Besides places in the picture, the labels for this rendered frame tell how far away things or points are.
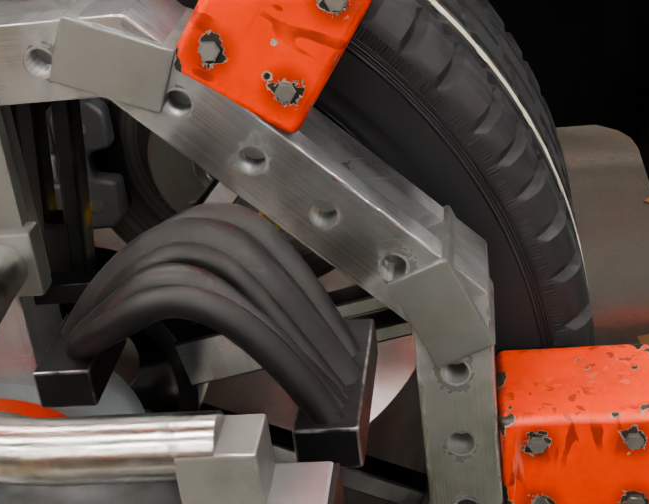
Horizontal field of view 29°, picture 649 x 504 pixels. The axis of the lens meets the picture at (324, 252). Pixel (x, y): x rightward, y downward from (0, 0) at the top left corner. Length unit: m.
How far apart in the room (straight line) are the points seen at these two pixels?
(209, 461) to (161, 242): 0.12
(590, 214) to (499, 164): 2.27
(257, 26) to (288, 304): 0.14
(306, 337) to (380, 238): 0.11
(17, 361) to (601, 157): 2.66
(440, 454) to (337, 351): 0.17
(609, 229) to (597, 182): 0.26
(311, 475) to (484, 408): 0.20
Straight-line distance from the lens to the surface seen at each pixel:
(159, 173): 1.16
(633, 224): 2.91
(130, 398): 0.76
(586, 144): 3.35
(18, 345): 0.70
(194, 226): 0.53
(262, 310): 0.52
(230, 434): 0.47
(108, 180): 1.19
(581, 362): 0.72
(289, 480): 0.48
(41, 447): 0.48
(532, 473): 0.69
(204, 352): 0.79
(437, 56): 0.68
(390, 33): 0.67
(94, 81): 0.61
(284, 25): 0.58
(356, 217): 0.62
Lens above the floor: 1.26
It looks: 26 degrees down
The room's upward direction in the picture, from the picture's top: 8 degrees counter-clockwise
